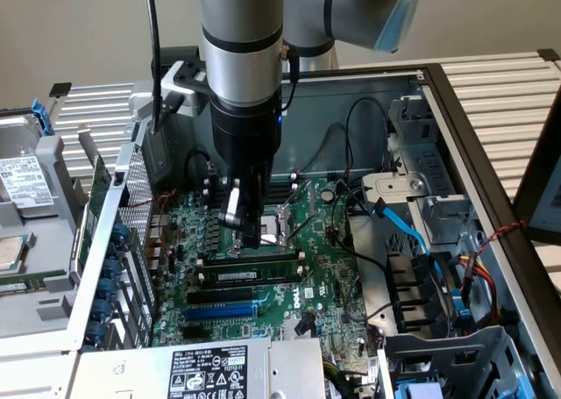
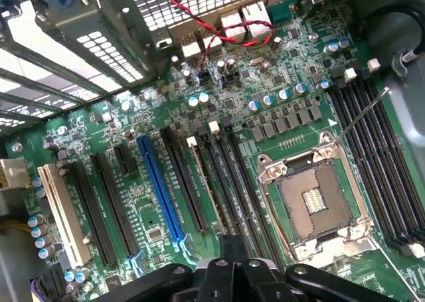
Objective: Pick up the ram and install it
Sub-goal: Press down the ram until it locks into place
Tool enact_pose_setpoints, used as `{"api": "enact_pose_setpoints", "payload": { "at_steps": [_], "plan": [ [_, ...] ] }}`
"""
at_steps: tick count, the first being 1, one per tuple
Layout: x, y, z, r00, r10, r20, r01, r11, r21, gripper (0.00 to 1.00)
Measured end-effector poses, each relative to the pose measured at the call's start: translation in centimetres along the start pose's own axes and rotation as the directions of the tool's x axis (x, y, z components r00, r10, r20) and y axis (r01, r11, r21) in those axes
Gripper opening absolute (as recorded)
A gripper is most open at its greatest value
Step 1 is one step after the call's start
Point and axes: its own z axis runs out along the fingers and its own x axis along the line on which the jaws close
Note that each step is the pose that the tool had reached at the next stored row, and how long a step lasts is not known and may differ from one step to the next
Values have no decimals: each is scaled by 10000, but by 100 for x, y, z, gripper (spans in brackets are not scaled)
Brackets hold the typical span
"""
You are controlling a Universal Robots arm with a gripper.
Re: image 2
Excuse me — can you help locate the white expansion slot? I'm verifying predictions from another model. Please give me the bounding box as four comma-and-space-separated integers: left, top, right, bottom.
37, 163, 92, 269

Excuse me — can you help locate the long black expansion slot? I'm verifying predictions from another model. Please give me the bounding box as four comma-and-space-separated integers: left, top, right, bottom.
91, 151, 141, 259
68, 161, 118, 267
159, 127, 209, 234

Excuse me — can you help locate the silver rear port block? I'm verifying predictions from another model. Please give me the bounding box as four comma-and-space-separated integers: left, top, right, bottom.
242, 1, 272, 39
202, 33, 222, 52
220, 11, 246, 40
181, 39, 202, 59

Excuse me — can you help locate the white power connector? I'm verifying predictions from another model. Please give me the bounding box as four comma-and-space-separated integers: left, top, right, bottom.
0, 159, 31, 190

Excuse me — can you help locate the green Dell motherboard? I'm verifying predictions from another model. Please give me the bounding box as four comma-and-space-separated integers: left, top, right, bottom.
5, 0, 425, 302

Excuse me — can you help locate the purple wire bundle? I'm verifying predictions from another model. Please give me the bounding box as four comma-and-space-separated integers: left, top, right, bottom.
29, 275, 44, 302

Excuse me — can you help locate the CPU socket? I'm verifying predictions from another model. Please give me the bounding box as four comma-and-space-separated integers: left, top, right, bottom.
257, 131, 378, 262

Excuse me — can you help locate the metal socket cover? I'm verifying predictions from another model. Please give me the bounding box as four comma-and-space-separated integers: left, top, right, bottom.
292, 227, 378, 262

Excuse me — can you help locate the short black expansion slot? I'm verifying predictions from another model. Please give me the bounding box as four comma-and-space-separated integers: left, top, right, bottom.
114, 145, 137, 177

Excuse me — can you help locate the yellow wire bundle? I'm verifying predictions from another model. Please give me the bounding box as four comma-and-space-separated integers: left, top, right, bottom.
0, 218, 31, 234

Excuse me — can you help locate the thin metal locking lever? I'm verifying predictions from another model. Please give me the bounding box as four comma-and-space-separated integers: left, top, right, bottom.
334, 86, 390, 145
373, 244, 421, 301

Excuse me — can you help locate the blue expansion slot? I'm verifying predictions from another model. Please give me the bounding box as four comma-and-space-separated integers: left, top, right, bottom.
135, 135, 187, 244

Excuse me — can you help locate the black RAM slot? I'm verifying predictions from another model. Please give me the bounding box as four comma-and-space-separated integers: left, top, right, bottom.
221, 115, 285, 272
191, 119, 248, 246
186, 135, 233, 240
357, 68, 425, 236
208, 119, 266, 262
327, 68, 411, 253
341, 68, 425, 250
367, 58, 425, 213

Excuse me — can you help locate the thick black looped wire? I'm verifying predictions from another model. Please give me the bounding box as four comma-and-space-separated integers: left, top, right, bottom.
361, 5, 425, 70

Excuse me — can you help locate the open grey PC case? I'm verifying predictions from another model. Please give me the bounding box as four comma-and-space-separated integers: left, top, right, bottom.
0, 0, 425, 157

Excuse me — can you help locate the red black twisted wire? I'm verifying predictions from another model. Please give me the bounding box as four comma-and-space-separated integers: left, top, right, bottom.
149, 0, 277, 79

